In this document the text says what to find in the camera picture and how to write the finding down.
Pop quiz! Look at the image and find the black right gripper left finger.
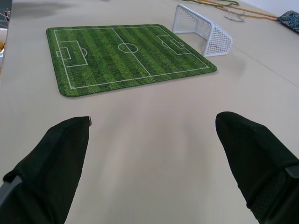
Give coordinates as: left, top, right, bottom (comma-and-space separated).
0, 116, 92, 224

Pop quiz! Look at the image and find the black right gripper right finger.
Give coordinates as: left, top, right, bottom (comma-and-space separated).
215, 111, 299, 224

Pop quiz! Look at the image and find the green soccer field mat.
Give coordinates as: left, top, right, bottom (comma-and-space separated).
45, 24, 218, 98

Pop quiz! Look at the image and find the white miniature soccer goal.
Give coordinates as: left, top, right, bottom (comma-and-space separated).
172, 4, 234, 57

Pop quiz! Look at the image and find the white container with yellow contents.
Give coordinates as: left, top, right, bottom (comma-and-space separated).
0, 28, 7, 70

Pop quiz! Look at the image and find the blue patterned pouch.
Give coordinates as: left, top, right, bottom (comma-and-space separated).
277, 10, 299, 35

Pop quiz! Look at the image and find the wooden clothes hanger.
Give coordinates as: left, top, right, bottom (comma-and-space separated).
199, 0, 280, 23

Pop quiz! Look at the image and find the green clothes hanger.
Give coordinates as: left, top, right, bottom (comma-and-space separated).
186, 0, 240, 7

